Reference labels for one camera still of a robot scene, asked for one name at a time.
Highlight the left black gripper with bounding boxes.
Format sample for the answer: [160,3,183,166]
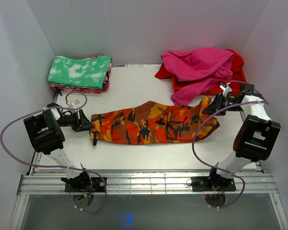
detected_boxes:
[58,109,95,132]

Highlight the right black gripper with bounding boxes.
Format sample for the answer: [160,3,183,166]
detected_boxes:
[201,93,243,116]

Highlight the orange camouflage trousers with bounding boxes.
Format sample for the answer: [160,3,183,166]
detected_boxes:
[90,96,220,145]

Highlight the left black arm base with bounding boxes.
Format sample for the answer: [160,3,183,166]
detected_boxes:
[64,177,108,193]

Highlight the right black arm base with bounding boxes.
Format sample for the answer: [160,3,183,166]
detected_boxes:
[186,176,236,192]

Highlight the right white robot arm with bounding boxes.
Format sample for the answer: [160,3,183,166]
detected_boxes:
[203,83,281,191]

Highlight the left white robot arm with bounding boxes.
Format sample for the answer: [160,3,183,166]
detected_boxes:
[24,103,93,192]

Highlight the pink patterned folded trousers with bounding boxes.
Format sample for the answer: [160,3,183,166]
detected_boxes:
[48,55,113,93]

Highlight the red plastic tray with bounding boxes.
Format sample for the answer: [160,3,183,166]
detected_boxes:
[172,66,247,96]

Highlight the red garment in tray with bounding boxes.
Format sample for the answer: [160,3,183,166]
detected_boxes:
[155,48,244,81]

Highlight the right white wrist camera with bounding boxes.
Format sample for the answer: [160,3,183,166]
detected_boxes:
[219,82,232,96]

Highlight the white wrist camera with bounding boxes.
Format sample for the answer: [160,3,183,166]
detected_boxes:
[219,82,232,96]
[67,99,80,109]

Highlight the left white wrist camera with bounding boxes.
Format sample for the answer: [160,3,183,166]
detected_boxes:
[67,99,80,109]

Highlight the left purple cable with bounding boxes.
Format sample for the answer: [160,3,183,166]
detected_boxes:
[0,92,108,215]

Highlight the purple cable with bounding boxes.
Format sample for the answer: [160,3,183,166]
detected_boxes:
[182,80,270,208]
[0,92,108,215]

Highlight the aluminium rail frame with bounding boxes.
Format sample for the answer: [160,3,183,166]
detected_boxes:
[9,91,288,230]

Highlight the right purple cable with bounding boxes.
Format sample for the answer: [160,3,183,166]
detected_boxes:
[182,80,270,208]

